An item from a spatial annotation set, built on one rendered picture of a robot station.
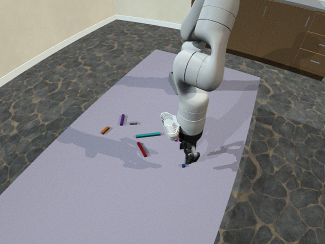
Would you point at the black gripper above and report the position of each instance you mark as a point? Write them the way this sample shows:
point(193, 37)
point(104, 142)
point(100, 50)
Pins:
point(188, 144)

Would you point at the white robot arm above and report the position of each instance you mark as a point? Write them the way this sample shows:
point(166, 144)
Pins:
point(195, 73)

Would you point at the orange rectangular bar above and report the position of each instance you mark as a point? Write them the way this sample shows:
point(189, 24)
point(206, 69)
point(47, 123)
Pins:
point(105, 130)

